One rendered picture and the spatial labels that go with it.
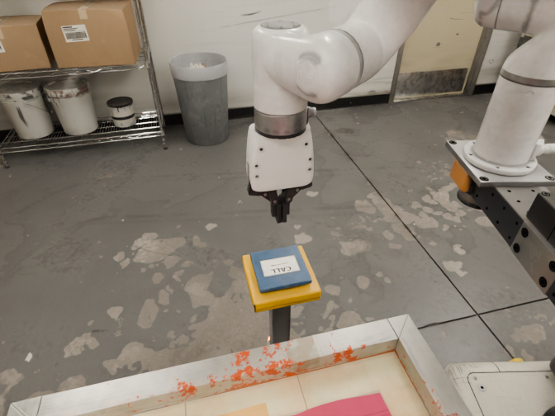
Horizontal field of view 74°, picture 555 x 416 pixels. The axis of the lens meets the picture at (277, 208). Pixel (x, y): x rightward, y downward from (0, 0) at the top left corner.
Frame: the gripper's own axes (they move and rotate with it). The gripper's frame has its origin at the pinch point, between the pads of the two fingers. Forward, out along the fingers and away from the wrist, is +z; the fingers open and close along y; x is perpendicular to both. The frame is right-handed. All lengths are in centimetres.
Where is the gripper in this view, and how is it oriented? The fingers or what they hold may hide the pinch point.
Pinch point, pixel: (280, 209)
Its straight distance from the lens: 62.6
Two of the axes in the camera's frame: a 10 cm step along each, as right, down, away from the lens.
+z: 0.0, 7.9, 6.1
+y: -9.7, 1.5, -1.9
